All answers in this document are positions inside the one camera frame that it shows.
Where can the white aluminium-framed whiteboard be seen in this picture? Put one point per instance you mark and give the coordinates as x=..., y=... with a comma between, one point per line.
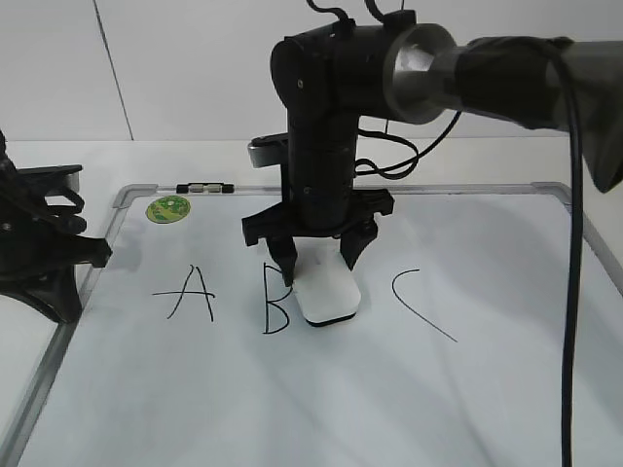
x=192, y=352

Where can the black silver whiteboard hanger clip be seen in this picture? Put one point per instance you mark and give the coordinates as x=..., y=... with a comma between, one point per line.
x=205, y=188

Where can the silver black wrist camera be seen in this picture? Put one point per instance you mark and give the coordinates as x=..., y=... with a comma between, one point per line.
x=50, y=181
x=268, y=150

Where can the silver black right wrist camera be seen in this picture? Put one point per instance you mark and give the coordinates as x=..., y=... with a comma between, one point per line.
x=268, y=150

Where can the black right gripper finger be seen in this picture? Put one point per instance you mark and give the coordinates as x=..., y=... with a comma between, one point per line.
x=284, y=254
x=355, y=240

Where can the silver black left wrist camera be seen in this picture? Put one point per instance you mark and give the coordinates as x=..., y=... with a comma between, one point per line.
x=50, y=181

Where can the round green magnet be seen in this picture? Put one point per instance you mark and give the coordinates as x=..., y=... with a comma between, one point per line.
x=168, y=210

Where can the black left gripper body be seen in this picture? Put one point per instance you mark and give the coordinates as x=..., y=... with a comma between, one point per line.
x=41, y=234

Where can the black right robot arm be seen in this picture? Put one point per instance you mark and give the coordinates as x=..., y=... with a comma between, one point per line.
x=405, y=71

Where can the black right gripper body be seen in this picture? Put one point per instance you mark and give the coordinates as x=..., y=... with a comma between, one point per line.
x=319, y=199

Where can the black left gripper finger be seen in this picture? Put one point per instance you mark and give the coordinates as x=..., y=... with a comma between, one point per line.
x=54, y=294

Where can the white black whiteboard eraser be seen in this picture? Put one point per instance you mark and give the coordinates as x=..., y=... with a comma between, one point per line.
x=324, y=286

